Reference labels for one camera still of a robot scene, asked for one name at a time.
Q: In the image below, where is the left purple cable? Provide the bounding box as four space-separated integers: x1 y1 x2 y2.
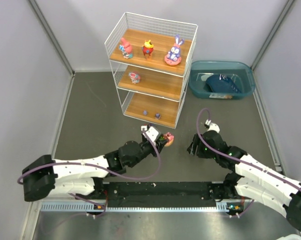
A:
17 128 163 218

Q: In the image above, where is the white wire wooden shelf rack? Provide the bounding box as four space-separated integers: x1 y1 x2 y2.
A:
104 12 198 129

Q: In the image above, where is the yellow bear ice cream cone toy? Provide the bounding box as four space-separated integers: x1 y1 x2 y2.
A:
142 40 154 60

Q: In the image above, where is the teal plastic bin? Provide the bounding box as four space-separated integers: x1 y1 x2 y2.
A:
188 60 256 100

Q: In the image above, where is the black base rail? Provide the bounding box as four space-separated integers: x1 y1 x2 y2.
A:
90 181 241 208

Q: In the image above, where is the pink rabbit toy blue bow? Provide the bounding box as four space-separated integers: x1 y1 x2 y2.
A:
118 37 133 59

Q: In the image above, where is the purple bunny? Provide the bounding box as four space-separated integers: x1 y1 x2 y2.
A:
164 35 185 66

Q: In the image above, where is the purple figurine on striped base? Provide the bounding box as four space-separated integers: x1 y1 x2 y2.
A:
155 113 161 120

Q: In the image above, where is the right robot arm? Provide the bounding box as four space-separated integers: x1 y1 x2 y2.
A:
187 130 301 232

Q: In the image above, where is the pink toy with goggles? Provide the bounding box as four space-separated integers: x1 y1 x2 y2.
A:
128 71 141 84

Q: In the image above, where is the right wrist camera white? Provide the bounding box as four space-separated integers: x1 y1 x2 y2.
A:
204 119 220 134

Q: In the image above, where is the dark blue pouch in bin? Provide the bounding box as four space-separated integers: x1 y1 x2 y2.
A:
205 74 242 94

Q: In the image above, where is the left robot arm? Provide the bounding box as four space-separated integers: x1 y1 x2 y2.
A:
17 132 174 202

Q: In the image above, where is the pink bear donut toy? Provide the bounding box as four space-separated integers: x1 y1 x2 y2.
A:
163 132 175 147

